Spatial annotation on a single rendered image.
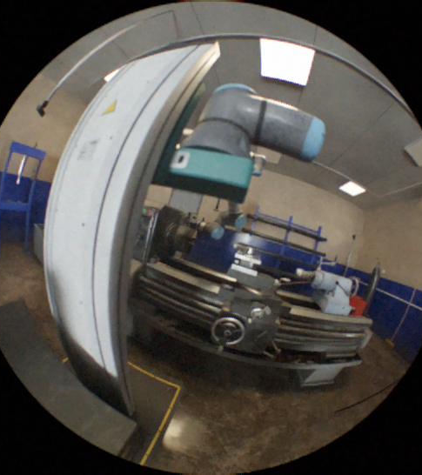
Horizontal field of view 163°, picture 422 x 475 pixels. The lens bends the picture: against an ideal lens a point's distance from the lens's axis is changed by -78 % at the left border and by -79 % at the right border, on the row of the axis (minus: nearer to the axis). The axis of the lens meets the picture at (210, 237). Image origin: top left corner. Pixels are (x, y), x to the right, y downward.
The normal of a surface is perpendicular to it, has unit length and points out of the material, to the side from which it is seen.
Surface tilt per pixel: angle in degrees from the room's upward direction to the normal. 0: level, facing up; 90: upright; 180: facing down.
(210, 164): 90
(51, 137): 90
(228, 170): 90
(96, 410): 0
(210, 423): 0
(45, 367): 0
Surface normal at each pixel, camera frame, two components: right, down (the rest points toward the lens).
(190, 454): 0.27, -0.96
